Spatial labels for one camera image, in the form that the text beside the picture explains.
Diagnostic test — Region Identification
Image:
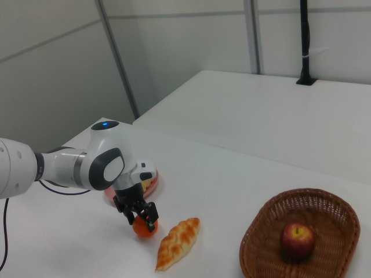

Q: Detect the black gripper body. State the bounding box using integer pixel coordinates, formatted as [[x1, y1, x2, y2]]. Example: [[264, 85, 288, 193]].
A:
[[112, 185, 145, 211]]

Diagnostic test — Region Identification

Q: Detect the pink plate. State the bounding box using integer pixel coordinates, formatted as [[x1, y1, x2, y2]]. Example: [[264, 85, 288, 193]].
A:
[[103, 169, 162, 208]]

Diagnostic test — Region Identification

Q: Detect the brown woven basket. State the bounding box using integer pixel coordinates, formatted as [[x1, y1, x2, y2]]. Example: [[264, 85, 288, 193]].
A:
[[239, 188, 361, 278]]

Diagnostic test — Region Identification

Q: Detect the ridged toy bread roll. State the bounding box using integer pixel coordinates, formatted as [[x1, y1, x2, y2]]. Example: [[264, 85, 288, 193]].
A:
[[140, 177, 157, 195]]

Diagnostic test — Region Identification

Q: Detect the braided toy bread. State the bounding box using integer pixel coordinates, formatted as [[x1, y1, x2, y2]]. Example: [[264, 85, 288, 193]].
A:
[[155, 217, 201, 272]]

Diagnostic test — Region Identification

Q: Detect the grey partition post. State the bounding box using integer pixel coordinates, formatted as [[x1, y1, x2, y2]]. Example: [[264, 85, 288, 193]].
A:
[[248, 0, 262, 75], [97, 0, 141, 120]]

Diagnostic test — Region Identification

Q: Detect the orange toy mandarin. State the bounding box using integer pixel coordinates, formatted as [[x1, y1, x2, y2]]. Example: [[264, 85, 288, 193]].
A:
[[132, 217, 159, 239]]

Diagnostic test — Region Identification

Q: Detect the black camera pole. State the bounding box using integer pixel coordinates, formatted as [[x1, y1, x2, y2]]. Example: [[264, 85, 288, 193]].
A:
[[295, 0, 317, 86]]

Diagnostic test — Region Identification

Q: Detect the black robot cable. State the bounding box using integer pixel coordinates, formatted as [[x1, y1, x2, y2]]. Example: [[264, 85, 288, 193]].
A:
[[0, 179, 91, 270]]

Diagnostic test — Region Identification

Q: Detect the red toy apple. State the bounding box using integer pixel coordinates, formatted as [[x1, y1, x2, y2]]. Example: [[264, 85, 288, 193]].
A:
[[279, 222, 316, 260]]

